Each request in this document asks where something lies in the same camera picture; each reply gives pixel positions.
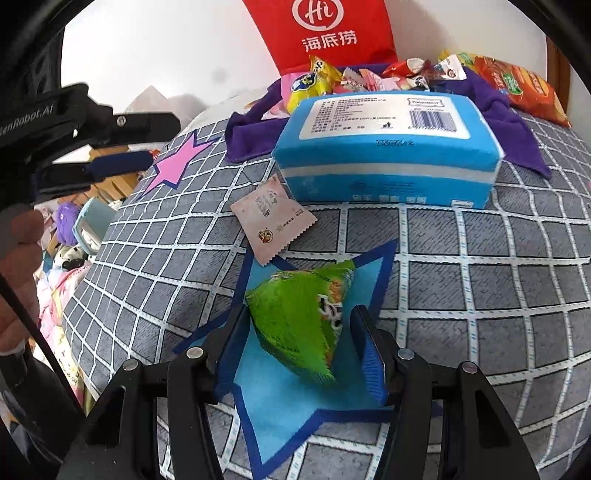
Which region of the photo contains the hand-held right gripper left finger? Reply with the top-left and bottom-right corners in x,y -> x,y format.
55,302 -> 252,480

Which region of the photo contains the pink panda snack packet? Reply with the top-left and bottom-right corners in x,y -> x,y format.
431,53 -> 468,83

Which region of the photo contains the small pink white packet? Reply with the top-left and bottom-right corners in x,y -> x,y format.
230,178 -> 318,267

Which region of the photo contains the orange chips bag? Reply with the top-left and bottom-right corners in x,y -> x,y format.
475,55 -> 572,129

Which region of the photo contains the blue tissue pack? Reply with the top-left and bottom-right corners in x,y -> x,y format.
271,91 -> 505,208

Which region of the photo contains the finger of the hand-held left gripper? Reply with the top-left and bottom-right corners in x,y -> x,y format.
76,111 -> 182,148
34,150 -> 154,195

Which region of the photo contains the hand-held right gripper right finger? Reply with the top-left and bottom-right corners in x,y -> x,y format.
350,305 -> 541,480

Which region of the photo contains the small red snack packet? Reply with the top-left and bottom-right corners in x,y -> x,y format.
382,58 -> 429,78

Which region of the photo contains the green snack packet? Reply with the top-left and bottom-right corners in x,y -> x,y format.
245,259 -> 356,386

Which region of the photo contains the red paper shopping bag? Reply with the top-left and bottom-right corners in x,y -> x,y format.
242,0 -> 399,77

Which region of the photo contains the brown wooden door frame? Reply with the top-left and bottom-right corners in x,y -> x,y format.
546,39 -> 568,112

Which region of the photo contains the pink star patch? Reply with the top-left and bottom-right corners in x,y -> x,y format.
139,131 -> 218,195

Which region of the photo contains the light blue plastic box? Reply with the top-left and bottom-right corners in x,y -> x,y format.
73,198 -> 117,256

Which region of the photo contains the blue star patch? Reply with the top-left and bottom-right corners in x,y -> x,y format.
173,239 -> 399,480

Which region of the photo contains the white plastic bag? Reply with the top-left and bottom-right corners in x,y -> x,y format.
124,85 -> 208,114

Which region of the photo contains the pink printed blanket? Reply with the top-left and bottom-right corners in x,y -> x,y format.
34,265 -> 90,402

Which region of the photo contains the yellow chips bag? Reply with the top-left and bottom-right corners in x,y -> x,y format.
438,50 -> 483,75

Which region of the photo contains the purple towel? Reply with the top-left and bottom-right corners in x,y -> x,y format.
225,60 -> 553,181

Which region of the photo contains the white plush toy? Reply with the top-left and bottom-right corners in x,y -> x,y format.
51,247 -> 90,274

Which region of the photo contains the person's left hand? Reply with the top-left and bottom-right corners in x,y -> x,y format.
0,205 -> 45,357

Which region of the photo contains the long pink snack bar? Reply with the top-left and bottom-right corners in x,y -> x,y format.
342,68 -> 430,93

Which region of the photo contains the yellow and pink snack packet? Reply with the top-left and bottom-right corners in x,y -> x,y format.
283,55 -> 343,114

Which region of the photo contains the purple plush toy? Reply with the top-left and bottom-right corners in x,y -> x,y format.
54,202 -> 81,244

